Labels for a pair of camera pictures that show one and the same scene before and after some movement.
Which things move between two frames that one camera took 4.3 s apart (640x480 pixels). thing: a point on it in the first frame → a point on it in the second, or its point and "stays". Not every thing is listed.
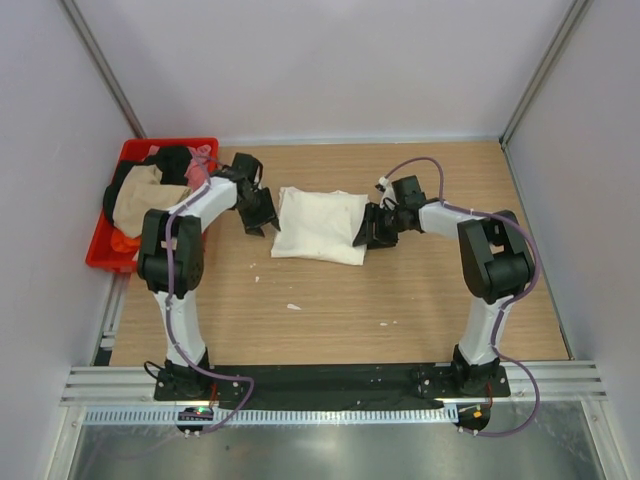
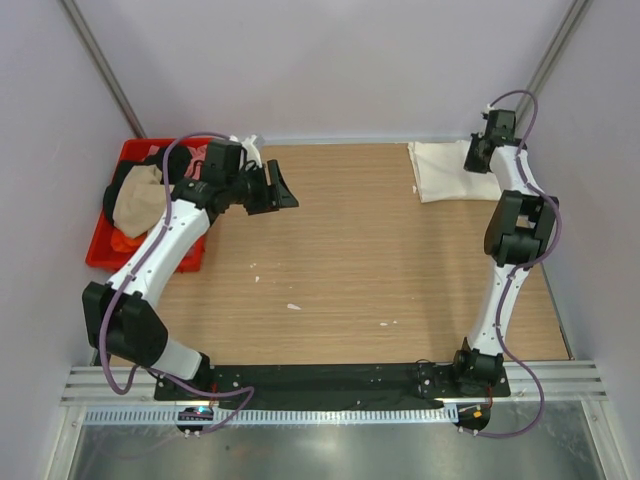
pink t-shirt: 198,171 stays
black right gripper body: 388,223 → 473,161
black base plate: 331,387 stays
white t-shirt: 318,225 → 439,174
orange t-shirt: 122,243 stays
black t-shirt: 172,161 stays
